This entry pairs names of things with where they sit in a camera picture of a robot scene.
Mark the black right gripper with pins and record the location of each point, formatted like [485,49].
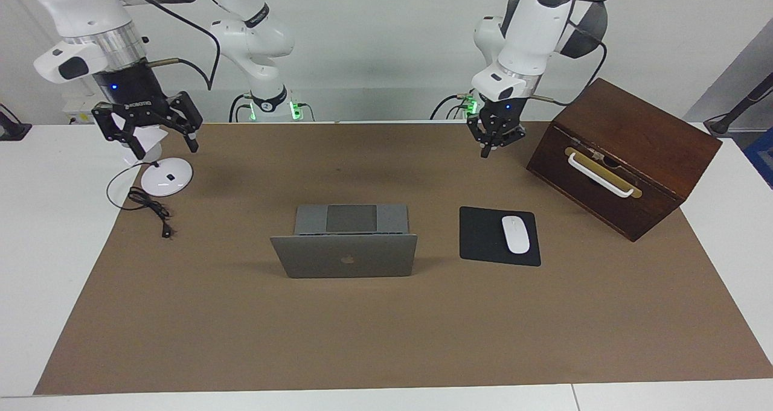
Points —
[133,91]

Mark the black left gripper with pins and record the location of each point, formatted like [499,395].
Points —
[504,112]

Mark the silver laptop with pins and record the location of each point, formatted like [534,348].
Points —
[314,257]

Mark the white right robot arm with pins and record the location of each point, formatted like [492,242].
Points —
[84,6]

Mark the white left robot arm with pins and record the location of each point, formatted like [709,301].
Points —
[534,31]

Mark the white computer mouse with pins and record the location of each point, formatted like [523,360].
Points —
[515,235]

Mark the black mouse pad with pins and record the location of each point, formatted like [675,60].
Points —
[480,236]

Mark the dark wooden box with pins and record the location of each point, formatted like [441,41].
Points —
[640,127]

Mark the black stand leg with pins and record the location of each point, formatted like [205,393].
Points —
[724,122]

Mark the brown paper table mat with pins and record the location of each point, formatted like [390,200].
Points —
[362,338]

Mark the blue crate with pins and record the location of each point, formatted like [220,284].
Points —
[762,157]

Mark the white wall outlet box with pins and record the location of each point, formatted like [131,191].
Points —
[81,112]

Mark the black clamp mount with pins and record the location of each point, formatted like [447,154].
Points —
[12,130]

